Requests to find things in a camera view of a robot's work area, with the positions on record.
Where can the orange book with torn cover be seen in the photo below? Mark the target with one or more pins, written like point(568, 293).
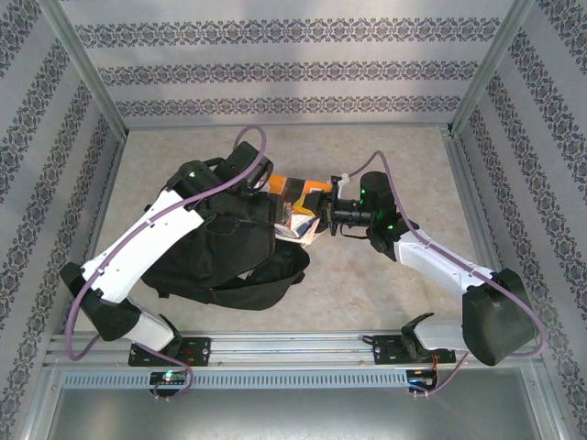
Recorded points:
point(293, 188)

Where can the black fabric backpack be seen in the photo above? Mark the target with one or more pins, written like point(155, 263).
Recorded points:
point(229, 256)

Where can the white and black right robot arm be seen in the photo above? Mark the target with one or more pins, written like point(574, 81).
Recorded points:
point(435, 261)

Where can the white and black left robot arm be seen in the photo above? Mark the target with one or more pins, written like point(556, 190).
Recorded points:
point(147, 243)

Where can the right controller board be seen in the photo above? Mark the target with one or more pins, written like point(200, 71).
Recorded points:
point(422, 378)

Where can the controller board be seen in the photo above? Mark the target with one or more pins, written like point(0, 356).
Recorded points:
point(169, 377)
point(422, 378)

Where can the grey metal front panel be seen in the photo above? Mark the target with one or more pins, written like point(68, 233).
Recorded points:
point(293, 417)

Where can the left controller board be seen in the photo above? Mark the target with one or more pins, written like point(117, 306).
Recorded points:
point(169, 377)

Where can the aluminium rear rail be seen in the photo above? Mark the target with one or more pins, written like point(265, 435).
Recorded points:
point(284, 124)

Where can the aluminium side rail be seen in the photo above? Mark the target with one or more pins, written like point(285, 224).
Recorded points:
point(110, 183)
point(470, 183)

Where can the aluminium mounting rail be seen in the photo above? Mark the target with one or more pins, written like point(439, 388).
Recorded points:
point(284, 348)

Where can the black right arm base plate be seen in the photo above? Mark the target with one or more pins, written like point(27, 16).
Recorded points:
point(385, 350)

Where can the aluminium frame post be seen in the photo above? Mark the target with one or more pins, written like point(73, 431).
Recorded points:
point(82, 69)
point(490, 64)

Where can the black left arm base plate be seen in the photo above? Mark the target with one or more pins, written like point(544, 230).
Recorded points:
point(197, 350)

